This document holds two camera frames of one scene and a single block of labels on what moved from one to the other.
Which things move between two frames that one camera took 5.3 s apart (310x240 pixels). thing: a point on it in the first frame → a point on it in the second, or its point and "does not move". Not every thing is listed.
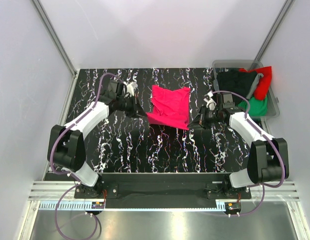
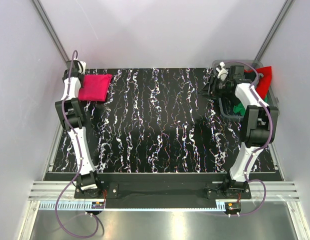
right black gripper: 201,120 → 207,90
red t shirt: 265,82 does not move
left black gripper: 136,110 → 82,75
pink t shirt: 171,108 → 95,87
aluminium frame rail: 274,191 does not move
